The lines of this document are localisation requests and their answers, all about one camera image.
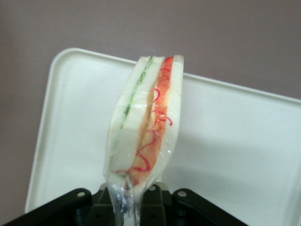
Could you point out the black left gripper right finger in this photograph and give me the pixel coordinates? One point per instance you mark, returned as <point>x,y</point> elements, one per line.
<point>188,207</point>

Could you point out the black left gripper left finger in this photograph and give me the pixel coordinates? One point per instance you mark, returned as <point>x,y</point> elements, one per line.
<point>70,207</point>

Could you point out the triangle sandwich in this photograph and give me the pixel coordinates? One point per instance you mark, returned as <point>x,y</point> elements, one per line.
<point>145,113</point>

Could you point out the cream plastic tray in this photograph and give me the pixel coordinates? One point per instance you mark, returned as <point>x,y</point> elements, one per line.
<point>223,131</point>

